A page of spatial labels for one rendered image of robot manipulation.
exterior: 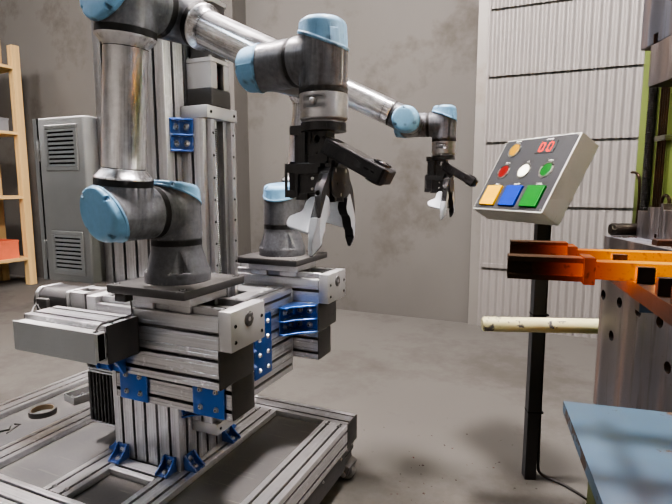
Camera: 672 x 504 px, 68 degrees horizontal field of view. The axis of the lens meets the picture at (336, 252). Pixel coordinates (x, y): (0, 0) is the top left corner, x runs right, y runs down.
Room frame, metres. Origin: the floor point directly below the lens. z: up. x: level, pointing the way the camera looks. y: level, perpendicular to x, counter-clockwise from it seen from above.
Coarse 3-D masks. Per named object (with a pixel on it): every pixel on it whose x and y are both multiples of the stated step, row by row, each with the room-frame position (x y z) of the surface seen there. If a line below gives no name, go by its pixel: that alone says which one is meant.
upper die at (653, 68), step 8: (664, 40) 1.17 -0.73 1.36; (656, 48) 1.20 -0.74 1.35; (664, 48) 1.17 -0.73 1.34; (656, 56) 1.20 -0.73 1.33; (664, 56) 1.16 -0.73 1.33; (656, 64) 1.19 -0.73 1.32; (664, 64) 1.16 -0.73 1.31; (656, 72) 1.19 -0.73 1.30; (664, 72) 1.16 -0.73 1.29; (648, 80) 1.22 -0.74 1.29; (656, 80) 1.19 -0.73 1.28; (664, 80) 1.16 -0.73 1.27
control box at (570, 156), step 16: (512, 144) 1.81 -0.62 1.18; (528, 144) 1.72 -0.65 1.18; (544, 144) 1.65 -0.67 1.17; (560, 144) 1.58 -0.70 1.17; (576, 144) 1.52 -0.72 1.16; (592, 144) 1.54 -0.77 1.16; (512, 160) 1.75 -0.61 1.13; (528, 160) 1.67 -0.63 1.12; (544, 160) 1.60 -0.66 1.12; (560, 160) 1.54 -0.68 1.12; (576, 160) 1.52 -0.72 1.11; (496, 176) 1.78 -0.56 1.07; (512, 176) 1.70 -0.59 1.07; (528, 176) 1.63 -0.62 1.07; (544, 176) 1.56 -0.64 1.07; (560, 176) 1.50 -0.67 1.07; (576, 176) 1.52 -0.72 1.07; (544, 192) 1.52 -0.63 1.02; (560, 192) 1.50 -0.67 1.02; (480, 208) 1.76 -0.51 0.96; (496, 208) 1.68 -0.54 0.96; (512, 208) 1.61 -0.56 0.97; (528, 208) 1.54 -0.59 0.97; (544, 208) 1.48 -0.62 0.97; (560, 208) 1.50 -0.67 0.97; (544, 224) 1.56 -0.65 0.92
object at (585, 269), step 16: (512, 256) 0.65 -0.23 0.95; (528, 256) 0.64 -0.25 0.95; (544, 256) 0.64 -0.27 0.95; (560, 256) 0.64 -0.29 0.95; (576, 256) 0.64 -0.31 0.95; (592, 256) 0.63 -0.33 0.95; (512, 272) 0.66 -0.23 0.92; (528, 272) 0.65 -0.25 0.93; (544, 272) 0.64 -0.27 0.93; (560, 272) 0.64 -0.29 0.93; (576, 272) 0.63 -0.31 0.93; (592, 272) 0.61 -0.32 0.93; (608, 272) 0.62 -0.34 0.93; (624, 272) 0.61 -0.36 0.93; (656, 272) 0.60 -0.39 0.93
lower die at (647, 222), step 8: (648, 208) 1.18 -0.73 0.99; (656, 208) 1.15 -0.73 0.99; (640, 216) 1.21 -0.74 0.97; (648, 216) 1.18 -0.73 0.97; (656, 216) 1.14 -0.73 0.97; (664, 216) 1.11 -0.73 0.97; (640, 224) 1.21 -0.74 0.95; (648, 224) 1.17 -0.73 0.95; (656, 224) 1.14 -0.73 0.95; (664, 224) 1.11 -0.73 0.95; (640, 232) 1.21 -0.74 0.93; (648, 232) 1.17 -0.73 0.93; (656, 232) 1.14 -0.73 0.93; (664, 232) 1.11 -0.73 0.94
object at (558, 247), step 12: (516, 240) 0.78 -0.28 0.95; (528, 240) 0.78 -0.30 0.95; (540, 240) 0.78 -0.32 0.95; (516, 252) 0.77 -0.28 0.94; (528, 252) 0.76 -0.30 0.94; (540, 252) 0.76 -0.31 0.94; (552, 252) 0.75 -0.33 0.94; (564, 252) 0.75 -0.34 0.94; (576, 252) 0.73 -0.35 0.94; (588, 252) 0.73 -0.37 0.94; (600, 252) 0.73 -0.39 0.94; (612, 252) 0.72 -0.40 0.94; (624, 252) 0.72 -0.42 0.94; (636, 252) 0.71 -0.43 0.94; (648, 252) 0.71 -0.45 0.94; (660, 252) 0.71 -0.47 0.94
